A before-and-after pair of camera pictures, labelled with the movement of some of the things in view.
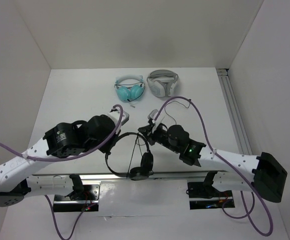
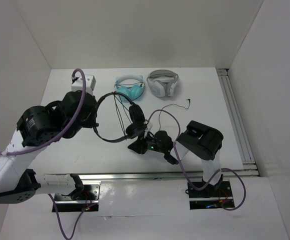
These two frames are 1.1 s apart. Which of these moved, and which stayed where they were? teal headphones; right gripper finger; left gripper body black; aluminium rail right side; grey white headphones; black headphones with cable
Moved: right gripper finger; black headphones with cable; left gripper body black
Stayed: teal headphones; grey white headphones; aluminium rail right side
